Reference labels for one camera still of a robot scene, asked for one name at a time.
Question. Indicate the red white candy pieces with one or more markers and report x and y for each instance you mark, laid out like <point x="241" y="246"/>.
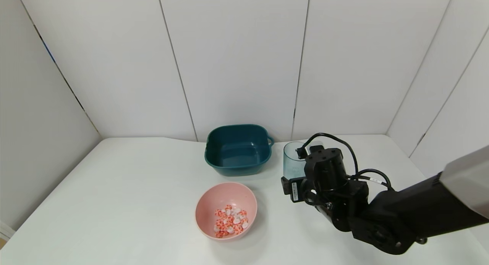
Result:
<point x="230" y="221"/>

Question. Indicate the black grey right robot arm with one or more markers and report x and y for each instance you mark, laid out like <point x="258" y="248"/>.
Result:
<point x="420" y="207"/>

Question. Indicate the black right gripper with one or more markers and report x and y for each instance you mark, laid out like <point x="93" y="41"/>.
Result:
<point x="294" y="190"/>

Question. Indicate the dark teal square basin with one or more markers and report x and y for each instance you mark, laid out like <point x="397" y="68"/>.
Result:
<point x="237" y="164"/>

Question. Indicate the white black wrist camera box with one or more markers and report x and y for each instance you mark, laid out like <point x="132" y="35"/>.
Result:
<point x="315" y="147"/>

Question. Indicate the clear blue ribbed cup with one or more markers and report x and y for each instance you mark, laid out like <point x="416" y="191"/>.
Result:
<point x="293" y="162"/>

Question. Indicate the pink round bowl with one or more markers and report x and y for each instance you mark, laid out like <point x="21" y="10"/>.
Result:
<point x="225" y="194"/>

